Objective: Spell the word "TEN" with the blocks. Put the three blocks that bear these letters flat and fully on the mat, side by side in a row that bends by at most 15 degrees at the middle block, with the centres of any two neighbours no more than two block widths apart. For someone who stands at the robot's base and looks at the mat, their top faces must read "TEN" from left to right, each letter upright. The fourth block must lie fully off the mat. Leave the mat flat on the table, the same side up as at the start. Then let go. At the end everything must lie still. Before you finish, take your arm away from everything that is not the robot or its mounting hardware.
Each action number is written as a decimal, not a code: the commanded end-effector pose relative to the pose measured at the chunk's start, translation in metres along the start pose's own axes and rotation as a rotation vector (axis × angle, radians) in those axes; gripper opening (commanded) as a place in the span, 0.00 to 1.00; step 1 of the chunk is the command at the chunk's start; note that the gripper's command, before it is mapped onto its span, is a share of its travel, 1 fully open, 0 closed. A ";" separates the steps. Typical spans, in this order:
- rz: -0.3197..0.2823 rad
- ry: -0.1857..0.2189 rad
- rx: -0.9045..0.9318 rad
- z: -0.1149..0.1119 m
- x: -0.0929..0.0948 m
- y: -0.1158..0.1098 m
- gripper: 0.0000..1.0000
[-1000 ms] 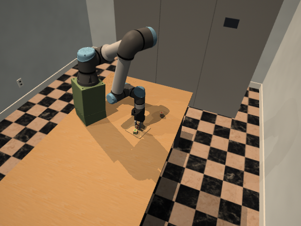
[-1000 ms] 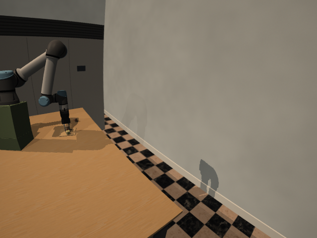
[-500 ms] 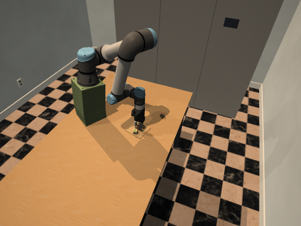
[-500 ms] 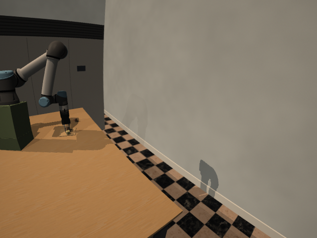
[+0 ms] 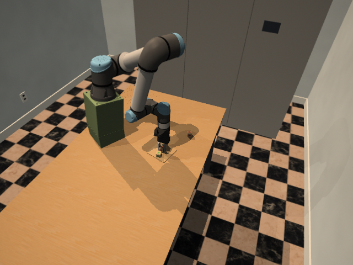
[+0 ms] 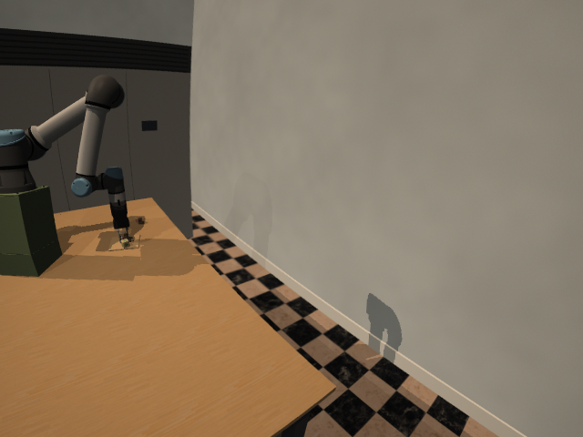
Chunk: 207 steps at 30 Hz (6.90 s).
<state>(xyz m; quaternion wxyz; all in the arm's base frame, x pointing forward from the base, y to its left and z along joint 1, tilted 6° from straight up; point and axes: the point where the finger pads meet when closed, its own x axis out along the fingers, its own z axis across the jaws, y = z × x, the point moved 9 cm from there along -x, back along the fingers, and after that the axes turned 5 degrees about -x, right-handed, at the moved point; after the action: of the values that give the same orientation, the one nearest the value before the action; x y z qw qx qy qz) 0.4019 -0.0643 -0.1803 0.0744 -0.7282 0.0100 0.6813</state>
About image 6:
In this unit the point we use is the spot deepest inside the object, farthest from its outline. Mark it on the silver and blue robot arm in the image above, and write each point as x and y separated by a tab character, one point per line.
104	93

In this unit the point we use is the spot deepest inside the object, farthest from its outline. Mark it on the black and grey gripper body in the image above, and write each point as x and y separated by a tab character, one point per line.
119	210

